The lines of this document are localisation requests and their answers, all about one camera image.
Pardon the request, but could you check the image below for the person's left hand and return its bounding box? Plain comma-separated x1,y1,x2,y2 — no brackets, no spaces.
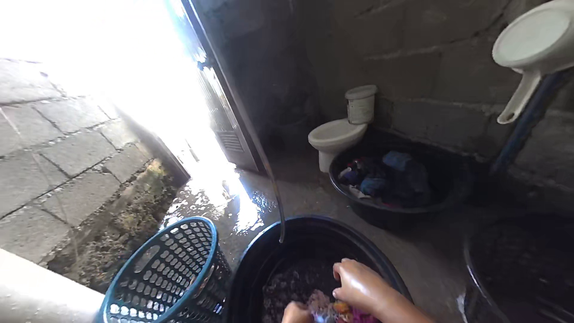
282,301,315,323

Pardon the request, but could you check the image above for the person's right hand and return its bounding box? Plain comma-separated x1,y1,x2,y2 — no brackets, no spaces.
332,258,392,316

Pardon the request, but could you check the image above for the multicoloured wet garment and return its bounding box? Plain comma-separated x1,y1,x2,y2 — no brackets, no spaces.
307,289,381,323

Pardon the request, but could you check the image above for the person's right forearm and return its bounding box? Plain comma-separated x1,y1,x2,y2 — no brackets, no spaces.
373,289,436,323

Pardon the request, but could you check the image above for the round black washing tub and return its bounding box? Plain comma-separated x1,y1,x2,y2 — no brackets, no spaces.
225,214,413,323

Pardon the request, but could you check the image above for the wide black basin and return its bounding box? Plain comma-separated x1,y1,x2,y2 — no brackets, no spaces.
329,128,474,232

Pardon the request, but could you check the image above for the pile of dark clothes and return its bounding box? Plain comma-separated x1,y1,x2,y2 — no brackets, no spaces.
338,151,432,209

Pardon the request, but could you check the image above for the white toilet bowl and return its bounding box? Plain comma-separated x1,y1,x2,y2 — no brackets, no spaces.
308,118,368,174

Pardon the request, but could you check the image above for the blue plastic laundry basket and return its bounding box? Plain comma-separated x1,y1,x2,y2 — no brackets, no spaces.
100,216,232,323

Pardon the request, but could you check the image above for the large black tub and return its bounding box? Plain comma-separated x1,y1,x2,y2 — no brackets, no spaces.
457,207,574,323

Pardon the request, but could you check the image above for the metal door with louvre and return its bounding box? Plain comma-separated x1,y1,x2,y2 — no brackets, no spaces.
172,0,266,173

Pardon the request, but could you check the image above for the blue pipe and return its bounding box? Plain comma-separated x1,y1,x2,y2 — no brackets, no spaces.
490,71,569,176

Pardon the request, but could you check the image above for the white plastic dipper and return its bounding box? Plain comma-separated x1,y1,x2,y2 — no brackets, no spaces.
492,0,574,125

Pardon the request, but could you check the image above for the smooth white rounded object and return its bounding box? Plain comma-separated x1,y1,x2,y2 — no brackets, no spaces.
0,248,106,323

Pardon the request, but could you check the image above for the thin translucent hose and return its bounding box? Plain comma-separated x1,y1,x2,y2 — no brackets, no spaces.
187,0,286,244

